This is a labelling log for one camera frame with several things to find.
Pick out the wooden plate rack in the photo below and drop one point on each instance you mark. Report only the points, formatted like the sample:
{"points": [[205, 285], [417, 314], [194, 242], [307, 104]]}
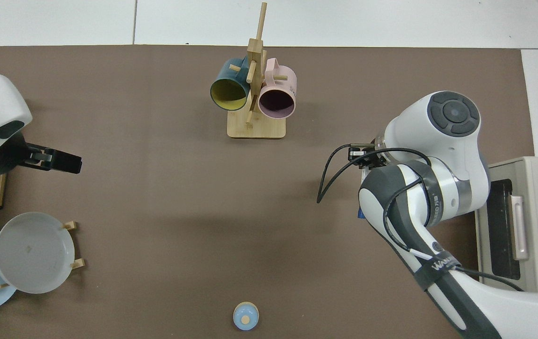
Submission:
{"points": [[69, 225]]}

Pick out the brown table cloth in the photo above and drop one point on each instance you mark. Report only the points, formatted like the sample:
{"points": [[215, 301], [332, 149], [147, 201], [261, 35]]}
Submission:
{"points": [[156, 188]]}

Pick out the grey plate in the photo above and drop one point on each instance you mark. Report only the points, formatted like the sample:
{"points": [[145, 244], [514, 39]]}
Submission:
{"points": [[33, 254]]}

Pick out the pink mug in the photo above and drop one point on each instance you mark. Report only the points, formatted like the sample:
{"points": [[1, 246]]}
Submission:
{"points": [[276, 101]]}

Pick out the wooden cup stand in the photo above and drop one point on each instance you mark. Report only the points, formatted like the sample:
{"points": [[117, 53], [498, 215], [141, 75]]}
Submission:
{"points": [[257, 129]]}

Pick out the dark teal mug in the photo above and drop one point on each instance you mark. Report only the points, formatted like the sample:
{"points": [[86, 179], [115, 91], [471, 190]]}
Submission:
{"points": [[228, 94]]}

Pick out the small blue round thing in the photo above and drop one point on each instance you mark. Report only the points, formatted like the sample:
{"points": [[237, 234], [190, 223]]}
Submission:
{"points": [[240, 318]]}

